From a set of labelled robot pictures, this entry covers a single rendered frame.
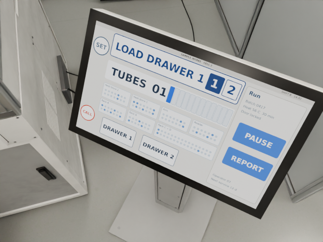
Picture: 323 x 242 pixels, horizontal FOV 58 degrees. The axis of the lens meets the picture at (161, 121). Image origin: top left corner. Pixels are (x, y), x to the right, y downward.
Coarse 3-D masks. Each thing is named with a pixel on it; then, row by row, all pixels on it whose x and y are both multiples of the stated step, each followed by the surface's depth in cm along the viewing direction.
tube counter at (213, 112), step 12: (156, 84) 64; (168, 84) 63; (156, 96) 65; (168, 96) 64; (180, 96) 63; (192, 96) 62; (180, 108) 64; (192, 108) 63; (204, 108) 62; (216, 108) 62; (228, 108) 61; (216, 120) 62; (228, 120) 61
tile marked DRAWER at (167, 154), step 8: (144, 136) 69; (144, 144) 70; (152, 144) 69; (160, 144) 69; (144, 152) 71; (152, 152) 70; (160, 152) 69; (168, 152) 69; (176, 152) 68; (160, 160) 70; (168, 160) 69
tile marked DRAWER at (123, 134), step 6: (102, 120) 72; (108, 120) 71; (102, 126) 72; (108, 126) 72; (114, 126) 71; (120, 126) 71; (102, 132) 73; (108, 132) 72; (114, 132) 72; (120, 132) 71; (126, 132) 71; (132, 132) 70; (114, 138) 72; (120, 138) 72; (126, 138) 71; (132, 138) 71; (126, 144) 72; (132, 144) 71
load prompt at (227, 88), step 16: (112, 48) 65; (128, 48) 64; (144, 48) 63; (144, 64) 64; (160, 64) 63; (176, 64) 61; (192, 64) 60; (176, 80) 62; (192, 80) 61; (208, 80) 60; (224, 80) 59; (240, 80) 58; (224, 96) 60; (240, 96) 59
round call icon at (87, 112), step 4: (84, 104) 72; (80, 108) 73; (84, 108) 73; (88, 108) 72; (92, 108) 72; (96, 108) 71; (80, 112) 73; (84, 112) 73; (88, 112) 73; (92, 112) 72; (80, 116) 74; (84, 116) 73; (88, 116) 73; (92, 116) 73; (88, 120) 73; (92, 120) 73
